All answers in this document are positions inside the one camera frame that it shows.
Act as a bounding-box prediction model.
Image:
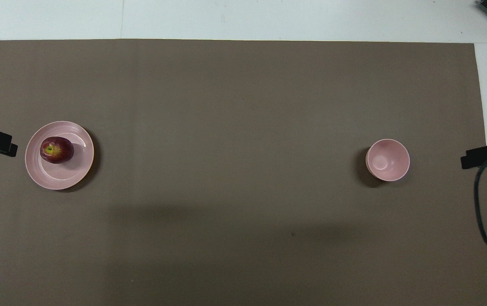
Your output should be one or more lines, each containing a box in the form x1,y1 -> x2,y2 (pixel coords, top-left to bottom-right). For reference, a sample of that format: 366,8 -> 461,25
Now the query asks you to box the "dark red apple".
40,136 -> 74,164

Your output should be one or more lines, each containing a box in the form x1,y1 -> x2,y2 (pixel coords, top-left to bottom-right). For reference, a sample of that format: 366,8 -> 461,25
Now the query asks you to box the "brown table mat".
0,39 -> 487,306

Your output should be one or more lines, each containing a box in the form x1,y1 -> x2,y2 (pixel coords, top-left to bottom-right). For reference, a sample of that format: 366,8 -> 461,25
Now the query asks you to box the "pink plate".
25,121 -> 95,190

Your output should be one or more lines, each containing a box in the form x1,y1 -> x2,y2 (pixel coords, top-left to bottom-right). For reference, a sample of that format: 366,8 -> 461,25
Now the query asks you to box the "pink bowl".
365,139 -> 411,182

